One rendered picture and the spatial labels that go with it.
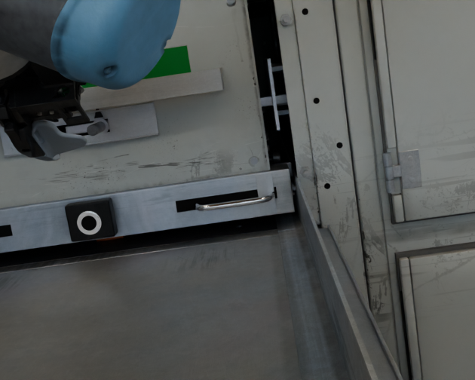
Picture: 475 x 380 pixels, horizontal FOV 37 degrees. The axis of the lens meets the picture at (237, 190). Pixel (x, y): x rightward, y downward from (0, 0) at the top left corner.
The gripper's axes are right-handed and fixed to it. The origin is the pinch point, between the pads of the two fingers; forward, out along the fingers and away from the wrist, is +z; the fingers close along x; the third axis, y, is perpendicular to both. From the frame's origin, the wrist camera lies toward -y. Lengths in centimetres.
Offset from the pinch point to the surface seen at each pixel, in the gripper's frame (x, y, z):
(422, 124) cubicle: -0.8, 43.7, 10.4
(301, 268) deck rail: -18.4, 25.9, 2.5
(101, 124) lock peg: 5.9, 3.5, 11.5
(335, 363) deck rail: -30.2, 26.5, -18.2
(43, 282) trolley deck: -13.8, -4.8, 11.8
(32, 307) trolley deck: -18.4, -3.4, 3.7
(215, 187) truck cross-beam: -2.7, 16.9, 17.5
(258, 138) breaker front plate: 2.7, 23.4, 15.8
